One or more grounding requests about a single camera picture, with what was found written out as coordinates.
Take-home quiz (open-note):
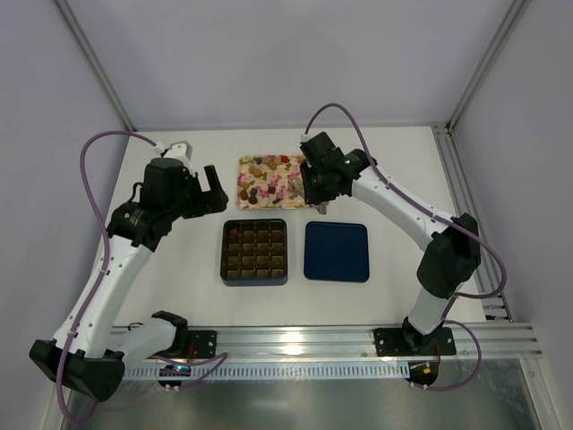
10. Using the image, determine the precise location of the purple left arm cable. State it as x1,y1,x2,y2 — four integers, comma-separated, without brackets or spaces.
56,129,174,426

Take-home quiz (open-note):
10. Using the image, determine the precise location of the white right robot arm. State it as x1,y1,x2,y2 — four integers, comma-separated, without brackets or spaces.
193,131,480,334

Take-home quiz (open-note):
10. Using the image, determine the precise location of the blue chocolate box with tray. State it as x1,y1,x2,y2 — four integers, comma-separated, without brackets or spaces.
219,219,288,287

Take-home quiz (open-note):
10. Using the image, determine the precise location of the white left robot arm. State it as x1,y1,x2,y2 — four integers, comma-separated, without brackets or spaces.
30,158,228,402

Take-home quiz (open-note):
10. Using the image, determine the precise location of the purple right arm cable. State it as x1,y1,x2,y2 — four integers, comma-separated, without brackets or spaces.
304,102,507,391

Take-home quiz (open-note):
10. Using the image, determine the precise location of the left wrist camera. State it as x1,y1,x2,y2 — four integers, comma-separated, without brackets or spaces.
162,141,192,163

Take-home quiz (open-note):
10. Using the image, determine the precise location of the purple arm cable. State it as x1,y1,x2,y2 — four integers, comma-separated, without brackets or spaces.
56,129,174,426
304,102,507,391

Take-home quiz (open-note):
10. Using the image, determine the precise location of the slotted cable duct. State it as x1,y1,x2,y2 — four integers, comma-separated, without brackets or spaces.
124,360,410,382

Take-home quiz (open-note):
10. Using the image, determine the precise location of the floral serving tray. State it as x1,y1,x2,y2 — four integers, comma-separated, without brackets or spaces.
236,153,305,210

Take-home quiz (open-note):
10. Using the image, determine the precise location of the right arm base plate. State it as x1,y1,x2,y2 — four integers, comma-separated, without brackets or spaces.
373,326,457,357

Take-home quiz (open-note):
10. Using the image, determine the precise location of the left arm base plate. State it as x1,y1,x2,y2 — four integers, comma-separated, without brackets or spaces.
186,330,218,361

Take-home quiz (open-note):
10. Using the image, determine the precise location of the aluminium frame rail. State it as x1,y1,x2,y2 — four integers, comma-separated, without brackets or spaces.
212,321,543,359

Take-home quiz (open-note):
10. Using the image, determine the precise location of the blue box lid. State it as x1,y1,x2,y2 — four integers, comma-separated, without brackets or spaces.
304,221,370,283

